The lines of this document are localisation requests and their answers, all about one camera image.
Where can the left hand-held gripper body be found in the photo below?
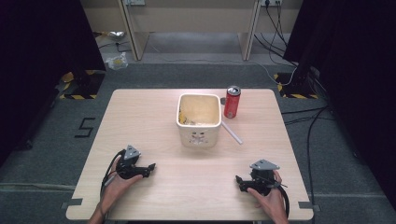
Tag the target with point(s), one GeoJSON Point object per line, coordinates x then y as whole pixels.
{"type": "Point", "coordinates": [130, 169]}

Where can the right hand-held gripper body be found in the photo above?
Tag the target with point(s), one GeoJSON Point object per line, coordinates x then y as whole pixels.
{"type": "Point", "coordinates": [263, 180]}

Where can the person's right hand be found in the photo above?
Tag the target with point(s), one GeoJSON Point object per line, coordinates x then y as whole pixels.
{"type": "Point", "coordinates": [271, 200]}

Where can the person's left hand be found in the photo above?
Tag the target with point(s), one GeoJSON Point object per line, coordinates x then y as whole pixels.
{"type": "Point", "coordinates": [116, 186]}

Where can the white straw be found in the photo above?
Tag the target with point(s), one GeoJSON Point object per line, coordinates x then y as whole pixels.
{"type": "Point", "coordinates": [232, 133]}

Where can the grey tape strip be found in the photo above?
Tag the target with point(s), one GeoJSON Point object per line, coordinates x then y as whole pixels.
{"type": "Point", "coordinates": [308, 206]}
{"type": "Point", "coordinates": [72, 203]}

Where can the red drink can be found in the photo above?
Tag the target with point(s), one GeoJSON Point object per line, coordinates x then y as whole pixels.
{"type": "Point", "coordinates": [232, 104]}

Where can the small grey cap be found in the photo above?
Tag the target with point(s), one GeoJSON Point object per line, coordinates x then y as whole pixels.
{"type": "Point", "coordinates": [222, 101]}

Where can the black stand base striped tape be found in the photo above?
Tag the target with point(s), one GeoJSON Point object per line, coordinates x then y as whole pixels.
{"type": "Point", "coordinates": [295, 88]}
{"type": "Point", "coordinates": [84, 85]}

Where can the crumpled clear plastic bag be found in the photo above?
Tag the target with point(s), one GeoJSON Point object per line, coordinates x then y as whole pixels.
{"type": "Point", "coordinates": [117, 61]}

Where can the crumpled silver foil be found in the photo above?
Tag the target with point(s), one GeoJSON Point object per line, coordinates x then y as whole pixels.
{"type": "Point", "coordinates": [115, 35]}

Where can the black curtain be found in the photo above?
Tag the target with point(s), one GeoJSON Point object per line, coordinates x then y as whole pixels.
{"type": "Point", "coordinates": [351, 77]}
{"type": "Point", "coordinates": [40, 62]}

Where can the white power strip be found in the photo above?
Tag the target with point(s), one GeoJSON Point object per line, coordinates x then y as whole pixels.
{"type": "Point", "coordinates": [134, 2]}

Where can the white wall socket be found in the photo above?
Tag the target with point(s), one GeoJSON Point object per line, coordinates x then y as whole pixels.
{"type": "Point", "coordinates": [270, 2]}

